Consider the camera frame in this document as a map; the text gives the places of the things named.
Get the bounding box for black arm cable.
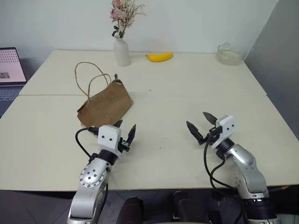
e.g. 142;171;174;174
75;126;99;164
203;139;249;200

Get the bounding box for grey laptop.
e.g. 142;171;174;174
0;47;28;119

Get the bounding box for dried pink flower bouquet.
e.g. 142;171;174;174
110;0;148;39

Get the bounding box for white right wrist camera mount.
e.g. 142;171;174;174
210;114;235;150

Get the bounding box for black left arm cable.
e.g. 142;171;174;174
75;126;99;164

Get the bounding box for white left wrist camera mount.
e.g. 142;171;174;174
97;125;123;158

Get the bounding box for dark rounded shape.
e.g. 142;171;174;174
116;196;145;224

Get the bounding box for grey partition panel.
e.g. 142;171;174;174
242;0;299;142

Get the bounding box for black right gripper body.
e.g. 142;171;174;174
202;125;222;146

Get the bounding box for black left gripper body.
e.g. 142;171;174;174
118;137;131;154

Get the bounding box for white ceramic vase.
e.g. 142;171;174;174
113;38;131;67

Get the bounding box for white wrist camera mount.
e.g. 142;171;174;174
210;114;235;150
97;125;123;158

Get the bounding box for clear glass bowl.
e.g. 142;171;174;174
216;42;245;67

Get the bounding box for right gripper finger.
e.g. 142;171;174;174
202;112;219;125
185;120;205;146

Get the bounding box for yellow banana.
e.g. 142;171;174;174
145;51;174;63

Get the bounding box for brown paper bag twine handles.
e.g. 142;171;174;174
74;62;134;129

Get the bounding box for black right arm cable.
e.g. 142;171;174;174
203;139;249;200

